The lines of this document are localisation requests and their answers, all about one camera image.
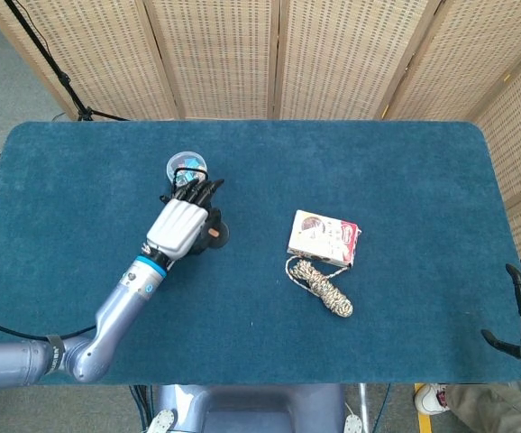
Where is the black tripod stand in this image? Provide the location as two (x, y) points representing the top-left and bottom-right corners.
(3, 0), (129, 123)

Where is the white speckled rope bundle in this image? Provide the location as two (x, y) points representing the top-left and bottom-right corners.
(283, 255), (354, 319)

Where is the silver robot base body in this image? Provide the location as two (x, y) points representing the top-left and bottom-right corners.
(145, 383), (364, 433)

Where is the blue carpet table mat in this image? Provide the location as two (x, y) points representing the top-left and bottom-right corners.
(0, 120), (521, 387)

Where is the small black round object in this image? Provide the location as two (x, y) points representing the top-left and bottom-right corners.
(205, 219), (231, 248)

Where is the white sneaker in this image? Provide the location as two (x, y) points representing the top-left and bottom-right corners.
(414, 382), (452, 414)

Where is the olive trouser leg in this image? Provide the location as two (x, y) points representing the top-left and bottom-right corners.
(445, 383), (521, 433)

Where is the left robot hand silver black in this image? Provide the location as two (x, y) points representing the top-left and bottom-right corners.
(145, 179), (225, 268)

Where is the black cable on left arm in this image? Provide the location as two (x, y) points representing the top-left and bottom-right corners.
(0, 317), (97, 340)

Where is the clear round plastic container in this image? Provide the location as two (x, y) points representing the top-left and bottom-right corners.
(166, 152), (209, 189)

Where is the printed snack box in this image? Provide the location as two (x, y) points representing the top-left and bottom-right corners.
(286, 209), (363, 267)

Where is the woven wooden folding screen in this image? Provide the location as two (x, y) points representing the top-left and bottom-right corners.
(0, 0), (521, 283)

